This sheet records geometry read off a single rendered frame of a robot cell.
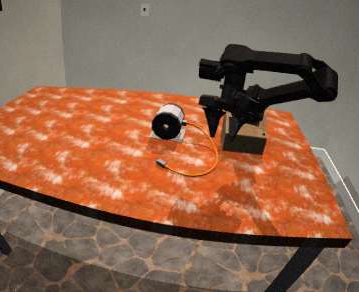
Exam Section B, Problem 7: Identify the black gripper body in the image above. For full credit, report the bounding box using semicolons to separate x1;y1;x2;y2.
198;81;254;121

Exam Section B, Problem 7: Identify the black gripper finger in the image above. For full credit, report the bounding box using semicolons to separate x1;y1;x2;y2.
202;107;226;138
229;116;249;142

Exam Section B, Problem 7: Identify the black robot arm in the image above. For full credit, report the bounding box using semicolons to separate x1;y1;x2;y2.
199;44;338;126

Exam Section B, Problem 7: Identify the grey plug with orange cable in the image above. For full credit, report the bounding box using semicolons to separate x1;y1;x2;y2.
156;123;218;176

